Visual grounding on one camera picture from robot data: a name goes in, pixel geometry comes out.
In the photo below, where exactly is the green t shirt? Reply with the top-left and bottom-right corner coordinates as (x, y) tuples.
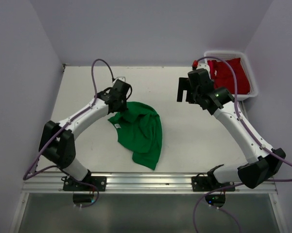
(108, 101), (163, 170)

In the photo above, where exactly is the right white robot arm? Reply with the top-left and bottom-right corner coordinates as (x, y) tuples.
(177, 68), (286, 191)

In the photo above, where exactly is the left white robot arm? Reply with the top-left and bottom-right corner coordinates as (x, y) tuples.
(39, 79), (132, 191)

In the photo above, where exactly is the red t shirt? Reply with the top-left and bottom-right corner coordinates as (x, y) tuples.
(207, 58), (250, 95)

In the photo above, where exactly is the white plastic basket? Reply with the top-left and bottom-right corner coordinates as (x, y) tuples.
(204, 50), (258, 101)

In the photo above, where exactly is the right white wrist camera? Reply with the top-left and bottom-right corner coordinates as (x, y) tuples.
(196, 63), (210, 71)

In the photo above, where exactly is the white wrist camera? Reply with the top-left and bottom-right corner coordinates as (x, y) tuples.
(115, 77), (126, 82)
(196, 63), (210, 71)

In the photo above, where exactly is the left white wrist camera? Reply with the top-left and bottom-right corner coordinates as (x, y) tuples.
(115, 77), (126, 82)

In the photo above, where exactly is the side aluminium rail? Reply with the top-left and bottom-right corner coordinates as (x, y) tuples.
(238, 101), (248, 121)

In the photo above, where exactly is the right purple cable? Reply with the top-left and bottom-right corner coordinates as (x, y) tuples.
(193, 57), (292, 233)

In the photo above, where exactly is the aluminium mounting rail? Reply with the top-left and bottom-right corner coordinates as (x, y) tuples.
(23, 172), (277, 195)

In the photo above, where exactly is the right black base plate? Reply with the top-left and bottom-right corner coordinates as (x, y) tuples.
(191, 174), (235, 192)

